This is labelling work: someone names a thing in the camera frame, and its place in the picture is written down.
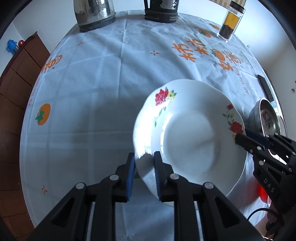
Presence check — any white floral ceramic plate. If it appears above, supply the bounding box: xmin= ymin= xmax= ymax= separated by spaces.
xmin=133 ymin=79 xmax=247 ymax=195

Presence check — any glass tea jar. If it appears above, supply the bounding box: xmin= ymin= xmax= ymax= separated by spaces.
xmin=217 ymin=1 xmax=245 ymax=43

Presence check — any brown wooden cabinet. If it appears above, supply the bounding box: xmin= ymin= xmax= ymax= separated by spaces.
xmin=1 ymin=33 xmax=50 ymax=240

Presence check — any stainless steel kettle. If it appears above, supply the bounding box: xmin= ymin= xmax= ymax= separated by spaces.
xmin=73 ymin=0 xmax=116 ymax=33

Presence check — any white orange printed tablecloth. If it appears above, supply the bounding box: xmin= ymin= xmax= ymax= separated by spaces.
xmin=20 ymin=11 xmax=264 ymax=240

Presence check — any black pot base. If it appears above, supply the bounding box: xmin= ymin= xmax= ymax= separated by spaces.
xmin=144 ymin=0 xmax=179 ymax=23

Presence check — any stainless steel bowl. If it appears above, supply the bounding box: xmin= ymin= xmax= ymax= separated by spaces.
xmin=246 ymin=98 xmax=287 ymax=137

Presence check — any red round object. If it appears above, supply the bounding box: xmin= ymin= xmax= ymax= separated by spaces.
xmin=257 ymin=184 xmax=268 ymax=203

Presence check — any blue toy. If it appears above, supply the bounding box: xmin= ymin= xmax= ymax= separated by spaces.
xmin=6 ymin=39 xmax=19 ymax=55

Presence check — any black cable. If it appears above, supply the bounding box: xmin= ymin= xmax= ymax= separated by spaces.
xmin=246 ymin=207 xmax=280 ymax=221

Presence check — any red small object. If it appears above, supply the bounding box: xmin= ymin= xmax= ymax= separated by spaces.
xmin=18 ymin=40 xmax=24 ymax=47

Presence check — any black remote control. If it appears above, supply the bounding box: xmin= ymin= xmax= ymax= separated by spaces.
xmin=257 ymin=75 xmax=274 ymax=102

